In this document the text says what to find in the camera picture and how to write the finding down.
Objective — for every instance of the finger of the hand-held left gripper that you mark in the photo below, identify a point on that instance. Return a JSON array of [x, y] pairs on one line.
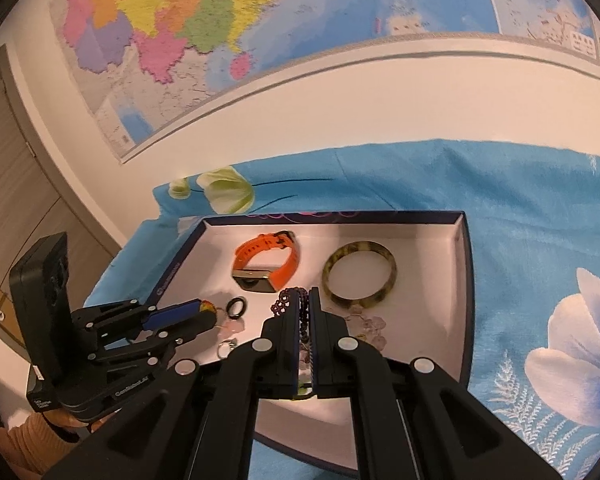
[[140, 355], [175, 315]]

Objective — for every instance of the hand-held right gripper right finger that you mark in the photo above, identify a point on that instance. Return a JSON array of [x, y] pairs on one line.
[[322, 360]]

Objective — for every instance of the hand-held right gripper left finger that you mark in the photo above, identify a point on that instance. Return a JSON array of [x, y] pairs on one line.
[[290, 360]]

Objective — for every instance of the pink charm keyring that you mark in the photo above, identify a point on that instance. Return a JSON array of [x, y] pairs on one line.
[[232, 329]]

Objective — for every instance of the dark blue jewelry box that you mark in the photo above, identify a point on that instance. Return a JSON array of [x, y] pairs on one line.
[[420, 270]]

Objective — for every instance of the tortoiseshell bangle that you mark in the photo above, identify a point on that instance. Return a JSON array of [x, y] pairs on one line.
[[365, 301]]

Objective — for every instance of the orange smartwatch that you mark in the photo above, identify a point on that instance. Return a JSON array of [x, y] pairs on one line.
[[285, 272]]

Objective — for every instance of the brown wooden door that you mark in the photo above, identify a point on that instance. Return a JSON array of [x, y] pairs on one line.
[[10, 185]]

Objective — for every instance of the blue floral bedsheet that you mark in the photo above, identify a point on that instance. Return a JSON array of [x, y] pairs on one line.
[[530, 210]]

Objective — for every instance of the colourful wall map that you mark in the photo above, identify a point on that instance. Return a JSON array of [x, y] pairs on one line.
[[205, 20]]

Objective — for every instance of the blue wall map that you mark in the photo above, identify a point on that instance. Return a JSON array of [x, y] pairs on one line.
[[545, 10]]

